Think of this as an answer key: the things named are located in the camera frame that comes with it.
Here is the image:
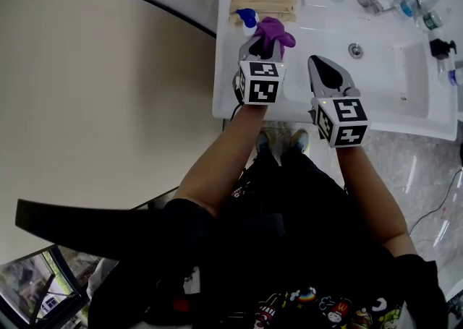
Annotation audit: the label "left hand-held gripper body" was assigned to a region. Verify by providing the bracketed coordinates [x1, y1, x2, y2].
[234, 60, 288, 106]

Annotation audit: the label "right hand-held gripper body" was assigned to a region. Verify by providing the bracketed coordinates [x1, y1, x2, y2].
[309, 87, 371, 149]

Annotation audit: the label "purple cloth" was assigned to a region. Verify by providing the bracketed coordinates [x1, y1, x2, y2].
[252, 16, 297, 59]

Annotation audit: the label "white bottle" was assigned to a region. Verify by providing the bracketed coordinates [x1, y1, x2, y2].
[235, 8, 260, 38]

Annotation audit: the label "person's left forearm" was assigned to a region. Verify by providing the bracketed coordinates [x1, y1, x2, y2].
[174, 103, 268, 218]

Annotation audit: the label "person's right forearm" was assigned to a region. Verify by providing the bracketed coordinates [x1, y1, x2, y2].
[335, 145, 417, 258]

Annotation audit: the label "clear blue-capped water bottle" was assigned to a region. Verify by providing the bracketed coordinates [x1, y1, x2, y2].
[392, 0, 435, 20]

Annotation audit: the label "black pump soap dispenser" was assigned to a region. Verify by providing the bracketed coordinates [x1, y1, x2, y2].
[429, 38, 457, 61]

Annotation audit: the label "small clear blue-label bottle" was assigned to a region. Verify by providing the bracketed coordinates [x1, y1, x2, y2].
[437, 59, 463, 87]

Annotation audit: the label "person's right shoe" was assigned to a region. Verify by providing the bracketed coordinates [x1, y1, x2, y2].
[290, 129, 310, 153]

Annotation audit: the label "person's shoe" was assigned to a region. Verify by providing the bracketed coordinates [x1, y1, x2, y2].
[290, 129, 310, 153]
[255, 130, 272, 151]

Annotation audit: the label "white ceramic sink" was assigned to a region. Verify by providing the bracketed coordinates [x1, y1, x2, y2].
[212, 0, 459, 142]

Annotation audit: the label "person's left shoe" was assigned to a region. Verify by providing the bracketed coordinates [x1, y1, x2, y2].
[255, 130, 272, 151]

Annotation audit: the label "black trousers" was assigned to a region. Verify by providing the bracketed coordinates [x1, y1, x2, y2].
[231, 146, 350, 220]

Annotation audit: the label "black printed shirt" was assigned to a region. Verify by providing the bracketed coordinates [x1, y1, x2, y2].
[88, 208, 449, 329]

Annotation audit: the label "beige door panel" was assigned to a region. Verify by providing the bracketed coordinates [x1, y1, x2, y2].
[0, 0, 218, 267]

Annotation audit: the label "dark-framed window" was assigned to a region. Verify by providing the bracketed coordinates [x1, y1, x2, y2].
[0, 244, 120, 329]

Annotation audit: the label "black floor cable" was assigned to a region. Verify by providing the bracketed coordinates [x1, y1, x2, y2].
[408, 168, 463, 234]

